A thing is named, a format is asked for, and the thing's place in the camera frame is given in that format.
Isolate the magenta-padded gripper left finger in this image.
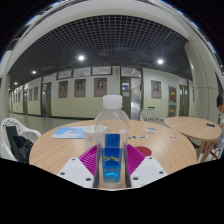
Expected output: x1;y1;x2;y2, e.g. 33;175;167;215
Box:
57;144;101;190

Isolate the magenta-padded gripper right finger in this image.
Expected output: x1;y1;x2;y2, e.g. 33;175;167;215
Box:
124;143;169;189

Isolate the clear plastic water bottle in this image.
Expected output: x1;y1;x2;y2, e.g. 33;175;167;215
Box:
94;94;130;190

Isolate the flat round red coaster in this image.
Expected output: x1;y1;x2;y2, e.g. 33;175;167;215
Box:
134;145;153;157

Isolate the small dark sticker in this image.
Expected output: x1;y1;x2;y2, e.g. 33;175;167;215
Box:
129;134;148;141

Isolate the white ceramic mug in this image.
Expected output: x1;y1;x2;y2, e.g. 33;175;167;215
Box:
82;124;108;151

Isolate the blue and white booklet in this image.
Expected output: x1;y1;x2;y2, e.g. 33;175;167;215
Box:
51;126;86;140

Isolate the small round wooden table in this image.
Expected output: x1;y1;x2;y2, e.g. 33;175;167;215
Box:
163;116;222;162

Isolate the black bag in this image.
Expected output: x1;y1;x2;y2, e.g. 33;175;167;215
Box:
5;125;34;165

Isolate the white plastic armchair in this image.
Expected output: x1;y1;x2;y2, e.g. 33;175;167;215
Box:
0;117;42;162

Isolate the group of dark framed doors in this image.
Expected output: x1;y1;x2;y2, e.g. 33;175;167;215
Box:
22;76;190;120

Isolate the group of framed portraits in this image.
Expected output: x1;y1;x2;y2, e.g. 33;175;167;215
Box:
13;77;162;103

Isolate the person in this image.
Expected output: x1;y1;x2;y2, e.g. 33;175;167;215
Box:
199;94;224;162

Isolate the group of ceiling lights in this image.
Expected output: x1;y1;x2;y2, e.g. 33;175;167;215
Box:
29;53;166;76

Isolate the group of wall signboards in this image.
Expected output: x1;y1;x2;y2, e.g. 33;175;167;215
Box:
56;65;113;80

